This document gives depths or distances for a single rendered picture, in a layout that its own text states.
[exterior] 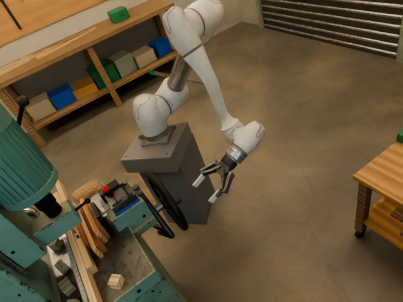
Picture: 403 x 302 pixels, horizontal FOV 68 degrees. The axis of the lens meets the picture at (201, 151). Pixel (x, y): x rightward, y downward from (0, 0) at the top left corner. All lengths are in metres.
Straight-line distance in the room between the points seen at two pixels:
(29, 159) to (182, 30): 0.72
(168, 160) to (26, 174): 0.88
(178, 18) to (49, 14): 3.07
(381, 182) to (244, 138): 0.66
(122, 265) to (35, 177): 0.39
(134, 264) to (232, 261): 1.02
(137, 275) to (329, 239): 1.29
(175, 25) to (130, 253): 0.86
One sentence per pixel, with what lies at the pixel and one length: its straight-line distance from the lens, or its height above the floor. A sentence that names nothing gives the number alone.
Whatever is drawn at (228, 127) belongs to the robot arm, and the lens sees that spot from 1.48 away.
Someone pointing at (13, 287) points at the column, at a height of 1.00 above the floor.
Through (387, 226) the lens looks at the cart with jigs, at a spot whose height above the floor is 0.18.
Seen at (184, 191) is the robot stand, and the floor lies 0.37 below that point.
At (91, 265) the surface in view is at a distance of 1.09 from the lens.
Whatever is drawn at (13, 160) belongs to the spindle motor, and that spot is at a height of 1.34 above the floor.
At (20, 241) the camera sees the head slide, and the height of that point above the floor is 1.10.
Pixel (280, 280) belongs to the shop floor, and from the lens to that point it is 1.90.
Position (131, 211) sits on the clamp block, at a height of 0.95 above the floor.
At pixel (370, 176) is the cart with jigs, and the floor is 0.53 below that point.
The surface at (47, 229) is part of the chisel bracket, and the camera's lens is 1.12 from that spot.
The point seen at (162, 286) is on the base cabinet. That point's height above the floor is 0.67.
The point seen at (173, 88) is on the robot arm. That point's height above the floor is 0.96.
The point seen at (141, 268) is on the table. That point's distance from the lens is 1.04.
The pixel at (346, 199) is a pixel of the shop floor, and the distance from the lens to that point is 2.19.
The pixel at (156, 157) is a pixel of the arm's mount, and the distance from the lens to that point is 1.67.
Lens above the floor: 1.72
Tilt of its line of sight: 39 degrees down
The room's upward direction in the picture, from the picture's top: 20 degrees counter-clockwise
